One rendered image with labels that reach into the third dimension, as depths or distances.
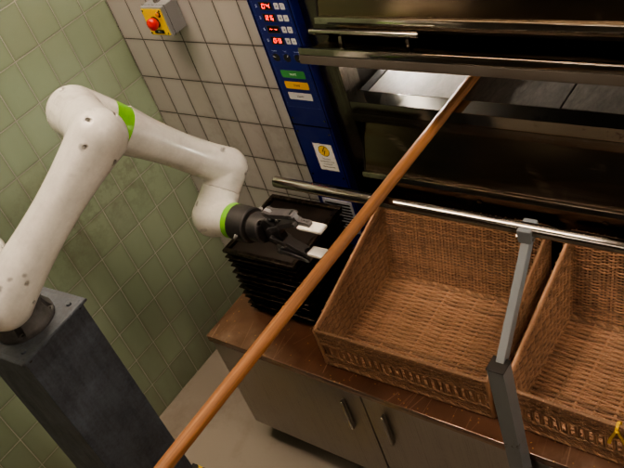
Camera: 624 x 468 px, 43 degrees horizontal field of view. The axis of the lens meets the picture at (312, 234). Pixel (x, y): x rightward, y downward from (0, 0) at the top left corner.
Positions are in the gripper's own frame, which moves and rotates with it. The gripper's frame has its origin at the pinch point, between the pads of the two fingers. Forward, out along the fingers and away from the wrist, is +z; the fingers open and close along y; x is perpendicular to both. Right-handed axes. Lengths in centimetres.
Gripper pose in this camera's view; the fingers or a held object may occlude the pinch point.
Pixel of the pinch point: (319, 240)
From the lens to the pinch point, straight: 183.5
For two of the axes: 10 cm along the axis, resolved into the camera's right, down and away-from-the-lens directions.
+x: -5.5, 6.5, -5.3
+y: 2.8, 7.4, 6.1
